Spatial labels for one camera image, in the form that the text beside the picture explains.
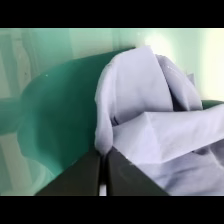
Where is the pale lilac shirt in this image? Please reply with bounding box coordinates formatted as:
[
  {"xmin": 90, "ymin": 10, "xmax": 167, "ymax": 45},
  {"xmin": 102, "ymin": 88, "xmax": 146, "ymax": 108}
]
[{"xmin": 94, "ymin": 45, "xmax": 224, "ymax": 197}]

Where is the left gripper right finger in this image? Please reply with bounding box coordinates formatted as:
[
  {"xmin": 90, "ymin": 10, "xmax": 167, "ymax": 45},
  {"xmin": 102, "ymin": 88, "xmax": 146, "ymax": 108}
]
[{"xmin": 105, "ymin": 146, "xmax": 170, "ymax": 197}]

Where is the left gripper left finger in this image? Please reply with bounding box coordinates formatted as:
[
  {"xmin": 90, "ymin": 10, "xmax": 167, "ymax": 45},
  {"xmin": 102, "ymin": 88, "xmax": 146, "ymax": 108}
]
[{"xmin": 35, "ymin": 146, "xmax": 102, "ymax": 197}]

